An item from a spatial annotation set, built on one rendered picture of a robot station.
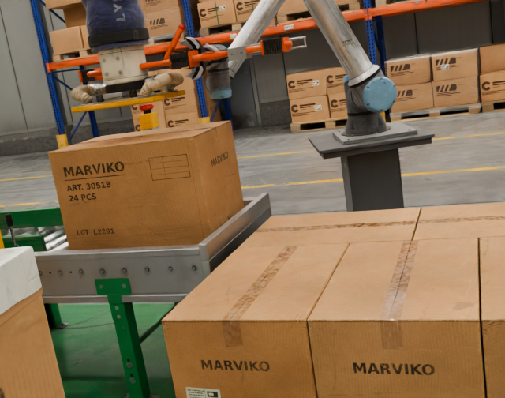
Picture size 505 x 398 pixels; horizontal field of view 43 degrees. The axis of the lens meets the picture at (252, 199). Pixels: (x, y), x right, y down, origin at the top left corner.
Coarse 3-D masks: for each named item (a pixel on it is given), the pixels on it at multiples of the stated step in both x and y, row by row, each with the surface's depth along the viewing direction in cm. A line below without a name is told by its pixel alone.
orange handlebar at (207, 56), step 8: (248, 48) 221; (256, 48) 220; (192, 56) 229; (200, 56) 227; (208, 56) 226; (216, 56) 226; (224, 56) 225; (144, 64) 235; (152, 64) 234; (160, 64) 233; (168, 64) 232; (88, 72) 243; (96, 72) 241
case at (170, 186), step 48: (96, 144) 242; (144, 144) 226; (192, 144) 221; (96, 192) 237; (144, 192) 231; (192, 192) 226; (240, 192) 261; (96, 240) 242; (144, 240) 236; (192, 240) 230
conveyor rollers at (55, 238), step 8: (8, 232) 307; (16, 232) 301; (24, 232) 305; (32, 232) 297; (40, 232) 291; (48, 232) 294; (56, 232) 287; (64, 232) 290; (48, 240) 279; (56, 240) 272; (64, 240) 275; (48, 248) 265; (56, 248) 258; (64, 248) 261
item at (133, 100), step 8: (96, 96) 235; (136, 96) 231; (144, 96) 227; (152, 96) 226; (160, 96) 230; (88, 104) 235; (96, 104) 232; (104, 104) 231; (112, 104) 230; (120, 104) 229; (128, 104) 228; (136, 104) 227
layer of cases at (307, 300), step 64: (256, 256) 210; (320, 256) 200; (384, 256) 191; (448, 256) 183; (192, 320) 165; (256, 320) 159; (320, 320) 154; (384, 320) 148; (448, 320) 143; (192, 384) 170; (256, 384) 164; (320, 384) 158; (384, 384) 152; (448, 384) 147
